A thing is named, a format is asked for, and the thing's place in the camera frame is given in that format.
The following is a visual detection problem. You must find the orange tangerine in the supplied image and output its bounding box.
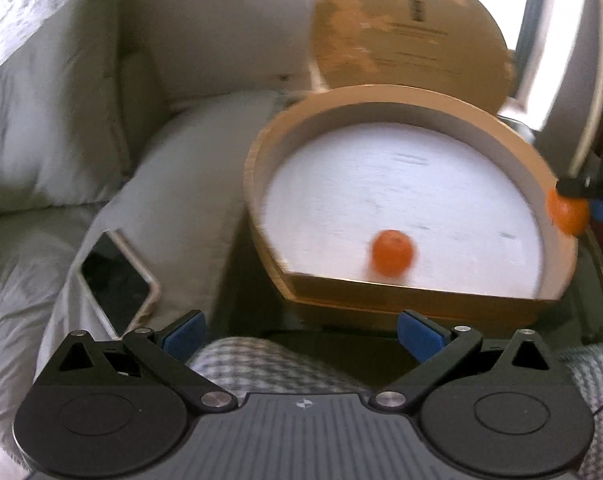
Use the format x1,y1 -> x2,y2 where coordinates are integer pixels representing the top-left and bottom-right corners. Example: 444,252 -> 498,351
371,230 -> 415,278
545,188 -> 590,236

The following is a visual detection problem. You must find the gold gift box lid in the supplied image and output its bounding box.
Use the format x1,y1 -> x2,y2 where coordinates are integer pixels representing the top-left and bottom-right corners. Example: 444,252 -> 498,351
310,0 -> 515,114

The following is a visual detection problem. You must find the smartphone with beige case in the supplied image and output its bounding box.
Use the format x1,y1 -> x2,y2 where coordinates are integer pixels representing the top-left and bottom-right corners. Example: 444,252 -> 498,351
80,230 -> 162,337

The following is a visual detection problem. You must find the houndstooth trouser left leg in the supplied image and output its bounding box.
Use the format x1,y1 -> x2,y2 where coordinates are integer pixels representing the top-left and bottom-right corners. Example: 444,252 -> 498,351
187,337 -> 371,402

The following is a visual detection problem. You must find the white foam insert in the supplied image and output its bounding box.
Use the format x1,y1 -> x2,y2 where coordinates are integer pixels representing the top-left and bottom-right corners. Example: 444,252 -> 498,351
262,122 -> 543,299

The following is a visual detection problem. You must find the gold gift box base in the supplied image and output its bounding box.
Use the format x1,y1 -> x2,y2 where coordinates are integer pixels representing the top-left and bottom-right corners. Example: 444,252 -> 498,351
244,84 -> 577,334

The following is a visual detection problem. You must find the grey upright cushion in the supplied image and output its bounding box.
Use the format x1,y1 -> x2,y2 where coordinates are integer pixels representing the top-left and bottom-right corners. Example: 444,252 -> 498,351
0,0 -> 130,214

